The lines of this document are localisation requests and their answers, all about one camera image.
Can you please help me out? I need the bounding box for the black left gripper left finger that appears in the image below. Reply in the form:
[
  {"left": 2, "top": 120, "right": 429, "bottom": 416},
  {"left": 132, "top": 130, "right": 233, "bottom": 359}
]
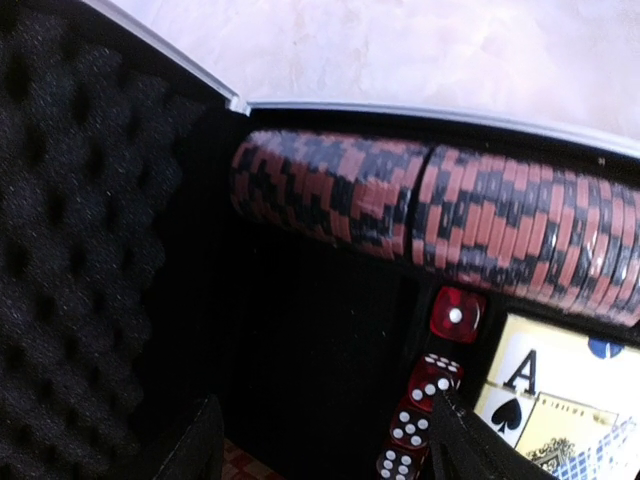
[{"left": 151, "top": 394, "right": 224, "bottom": 479}]

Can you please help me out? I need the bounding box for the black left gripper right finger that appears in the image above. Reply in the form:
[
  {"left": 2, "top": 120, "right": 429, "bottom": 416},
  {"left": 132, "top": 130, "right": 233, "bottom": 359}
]
[{"left": 429, "top": 390, "right": 553, "bottom": 480}]

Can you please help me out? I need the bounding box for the blue playing card deck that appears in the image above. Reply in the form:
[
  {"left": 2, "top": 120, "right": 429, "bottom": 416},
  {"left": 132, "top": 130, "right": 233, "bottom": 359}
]
[{"left": 475, "top": 314, "right": 639, "bottom": 479}]

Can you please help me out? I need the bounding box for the aluminium poker case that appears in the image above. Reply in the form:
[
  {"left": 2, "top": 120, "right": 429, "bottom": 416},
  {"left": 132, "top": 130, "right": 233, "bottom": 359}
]
[{"left": 1, "top": 1, "right": 639, "bottom": 479}]

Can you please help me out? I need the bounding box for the left poker chip row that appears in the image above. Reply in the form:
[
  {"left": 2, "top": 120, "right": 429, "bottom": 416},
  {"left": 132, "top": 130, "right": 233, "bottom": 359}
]
[{"left": 221, "top": 439, "right": 283, "bottom": 480}]

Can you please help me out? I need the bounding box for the poker chip row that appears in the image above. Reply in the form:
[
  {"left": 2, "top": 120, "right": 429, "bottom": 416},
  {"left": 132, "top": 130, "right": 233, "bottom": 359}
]
[
  {"left": 221, "top": 439, "right": 283, "bottom": 480},
  {"left": 230, "top": 130, "right": 639, "bottom": 326}
]

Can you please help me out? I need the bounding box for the red dice row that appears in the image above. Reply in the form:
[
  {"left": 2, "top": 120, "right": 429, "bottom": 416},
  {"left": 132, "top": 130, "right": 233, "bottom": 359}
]
[{"left": 376, "top": 286, "right": 487, "bottom": 479}]

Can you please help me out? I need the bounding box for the right poker chip row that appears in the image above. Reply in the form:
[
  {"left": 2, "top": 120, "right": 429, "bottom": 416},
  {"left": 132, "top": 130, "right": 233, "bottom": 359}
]
[{"left": 230, "top": 130, "right": 639, "bottom": 326}]

